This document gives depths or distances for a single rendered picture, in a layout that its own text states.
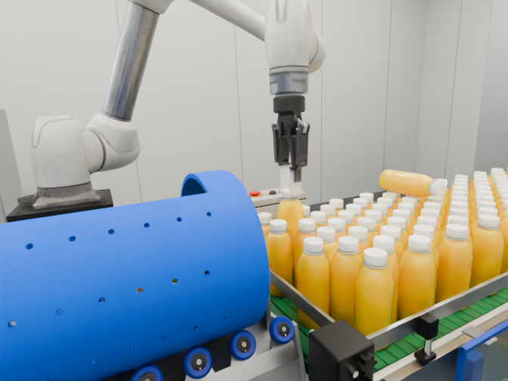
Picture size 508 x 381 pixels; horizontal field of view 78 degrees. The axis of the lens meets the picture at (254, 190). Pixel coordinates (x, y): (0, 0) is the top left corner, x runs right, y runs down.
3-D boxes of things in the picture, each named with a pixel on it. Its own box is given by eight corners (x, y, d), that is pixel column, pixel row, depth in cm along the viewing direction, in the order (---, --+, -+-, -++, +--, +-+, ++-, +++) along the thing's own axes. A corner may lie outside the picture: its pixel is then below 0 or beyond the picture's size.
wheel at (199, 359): (179, 351, 49) (181, 351, 47) (206, 342, 51) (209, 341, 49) (185, 383, 47) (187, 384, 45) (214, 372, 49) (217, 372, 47)
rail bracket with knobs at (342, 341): (300, 379, 52) (299, 324, 50) (334, 362, 55) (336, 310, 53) (342, 430, 43) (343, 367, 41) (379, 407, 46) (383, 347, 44)
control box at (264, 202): (234, 226, 97) (232, 193, 94) (289, 215, 105) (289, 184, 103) (248, 236, 88) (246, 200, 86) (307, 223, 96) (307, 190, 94)
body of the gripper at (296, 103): (266, 97, 75) (267, 136, 77) (285, 94, 68) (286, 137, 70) (292, 97, 78) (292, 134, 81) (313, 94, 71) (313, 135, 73)
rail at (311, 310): (246, 260, 84) (245, 250, 84) (248, 260, 85) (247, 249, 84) (354, 357, 49) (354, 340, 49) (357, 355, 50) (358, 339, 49)
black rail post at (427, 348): (413, 357, 55) (416, 317, 54) (424, 350, 57) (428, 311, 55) (425, 365, 53) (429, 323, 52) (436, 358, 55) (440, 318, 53)
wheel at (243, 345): (224, 335, 52) (227, 334, 50) (249, 326, 54) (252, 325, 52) (232, 364, 50) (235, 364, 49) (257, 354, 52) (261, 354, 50)
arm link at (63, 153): (23, 187, 99) (10, 115, 94) (75, 177, 115) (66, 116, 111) (58, 189, 93) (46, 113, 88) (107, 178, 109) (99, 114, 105)
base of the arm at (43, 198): (21, 200, 105) (18, 184, 104) (94, 191, 117) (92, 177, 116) (16, 212, 90) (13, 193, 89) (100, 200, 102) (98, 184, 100)
